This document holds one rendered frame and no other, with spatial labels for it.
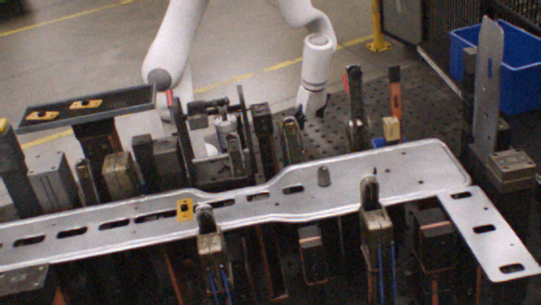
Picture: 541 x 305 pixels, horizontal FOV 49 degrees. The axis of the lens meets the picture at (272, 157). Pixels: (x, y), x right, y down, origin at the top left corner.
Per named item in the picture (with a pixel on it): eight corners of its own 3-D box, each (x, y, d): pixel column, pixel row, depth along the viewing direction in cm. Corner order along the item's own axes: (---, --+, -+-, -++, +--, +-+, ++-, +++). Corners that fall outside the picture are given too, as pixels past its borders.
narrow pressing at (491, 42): (492, 168, 138) (501, 29, 120) (471, 143, 147) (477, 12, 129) (495, 167, 138) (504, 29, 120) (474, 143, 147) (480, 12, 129)
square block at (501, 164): (493, 292, 145) (502, 172, 126) (479, 270, 152) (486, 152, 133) (525, 286, 145) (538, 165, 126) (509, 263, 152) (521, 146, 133)
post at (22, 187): (36, 263, 181) (-23, 140, 157) (41, 246, 187) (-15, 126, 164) (61, 258, 181) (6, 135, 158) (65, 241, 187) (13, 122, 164)
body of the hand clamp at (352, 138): (357, 235, 170) (349, 131, 151) (352, 221, 175) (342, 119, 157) (378, 232, 170) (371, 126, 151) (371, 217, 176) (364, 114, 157)
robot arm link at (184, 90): (156, 125, 186) (136, 57, 172) (165, 97, 201) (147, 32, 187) (194, 121, 185) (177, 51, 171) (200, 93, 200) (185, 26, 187)
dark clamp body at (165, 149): (179, 272, 168) (144, 160, 148) (179, 242, 179) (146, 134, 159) (215, 264, 169) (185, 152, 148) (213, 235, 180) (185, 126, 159)
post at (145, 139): (167, 260, 173) (129, 144, 152) (167, 249, 177) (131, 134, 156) (184, 257, 173) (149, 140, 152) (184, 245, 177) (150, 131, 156)
